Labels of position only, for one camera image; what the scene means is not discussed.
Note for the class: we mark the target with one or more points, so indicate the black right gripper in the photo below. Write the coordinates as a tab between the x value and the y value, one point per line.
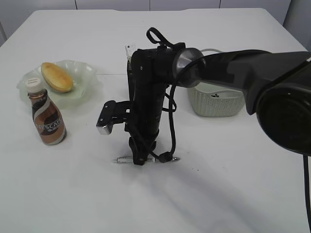
139	152

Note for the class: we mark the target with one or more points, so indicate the grey grip ballpoint pen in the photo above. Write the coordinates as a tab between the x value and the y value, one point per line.
128	159

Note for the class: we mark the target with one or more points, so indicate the transparent plastic ruler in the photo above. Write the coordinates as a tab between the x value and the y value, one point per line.
130	49

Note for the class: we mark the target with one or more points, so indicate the brown Nescafe coffee bottle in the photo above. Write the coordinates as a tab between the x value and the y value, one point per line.
45	114

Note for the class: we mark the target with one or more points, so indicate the yellow bread loaf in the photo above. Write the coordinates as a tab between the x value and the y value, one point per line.
56	77

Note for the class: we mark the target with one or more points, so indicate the pink white paper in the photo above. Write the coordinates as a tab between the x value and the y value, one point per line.
215	95

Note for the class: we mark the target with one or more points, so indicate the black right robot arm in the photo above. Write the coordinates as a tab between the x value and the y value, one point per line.
276	87

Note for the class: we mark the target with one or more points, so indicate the black mesh pen holder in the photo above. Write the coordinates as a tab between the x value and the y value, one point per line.
131	80

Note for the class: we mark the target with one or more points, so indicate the light green plastic basket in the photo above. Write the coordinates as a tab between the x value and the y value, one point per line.
229	103

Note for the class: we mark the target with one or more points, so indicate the translucent green wavy plate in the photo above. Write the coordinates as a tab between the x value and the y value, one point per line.
84	79

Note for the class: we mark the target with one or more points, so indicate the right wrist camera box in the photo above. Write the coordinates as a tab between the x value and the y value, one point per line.
114	113

